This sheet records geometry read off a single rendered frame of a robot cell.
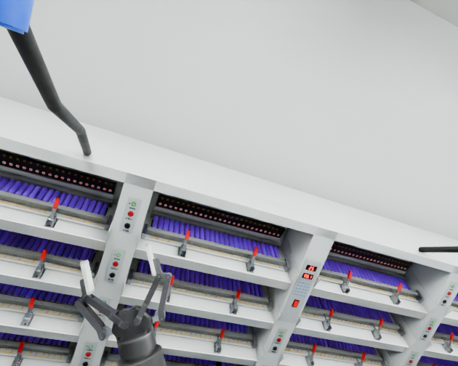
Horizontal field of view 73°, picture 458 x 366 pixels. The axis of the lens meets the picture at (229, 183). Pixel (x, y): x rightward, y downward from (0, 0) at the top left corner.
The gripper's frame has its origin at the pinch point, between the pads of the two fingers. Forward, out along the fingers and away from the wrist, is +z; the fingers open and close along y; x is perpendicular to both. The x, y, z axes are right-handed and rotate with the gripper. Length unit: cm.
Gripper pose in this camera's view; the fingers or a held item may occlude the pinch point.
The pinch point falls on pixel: (117, 257)
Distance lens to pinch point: 73.0
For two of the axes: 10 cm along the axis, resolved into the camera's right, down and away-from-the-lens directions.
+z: -2.6, -9.6, 1.0
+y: 9.6, -2.5, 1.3
